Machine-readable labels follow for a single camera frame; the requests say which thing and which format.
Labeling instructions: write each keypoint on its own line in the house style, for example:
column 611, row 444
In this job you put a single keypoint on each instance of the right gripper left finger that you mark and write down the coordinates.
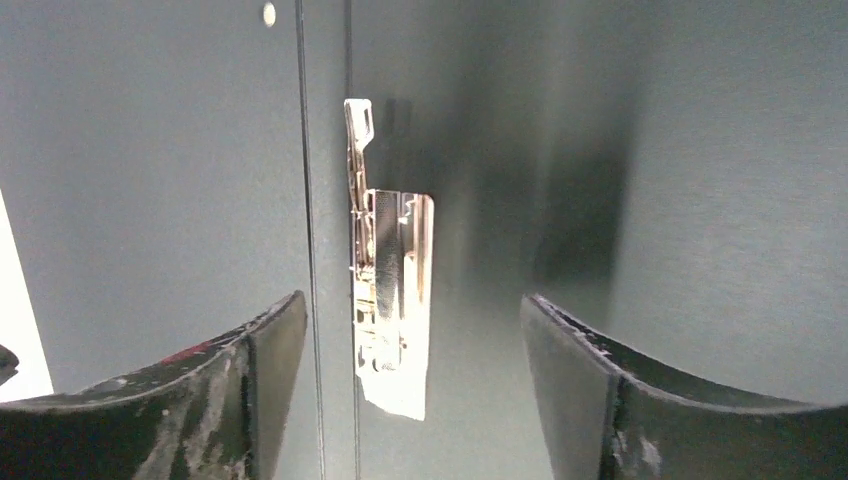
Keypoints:
column 216, row 410

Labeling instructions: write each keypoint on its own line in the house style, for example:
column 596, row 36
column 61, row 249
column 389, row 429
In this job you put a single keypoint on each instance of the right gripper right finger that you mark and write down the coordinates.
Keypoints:
column 608, row 411

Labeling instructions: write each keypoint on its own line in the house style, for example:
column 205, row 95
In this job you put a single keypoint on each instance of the teal and black folder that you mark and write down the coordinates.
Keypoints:
column 673, row 173

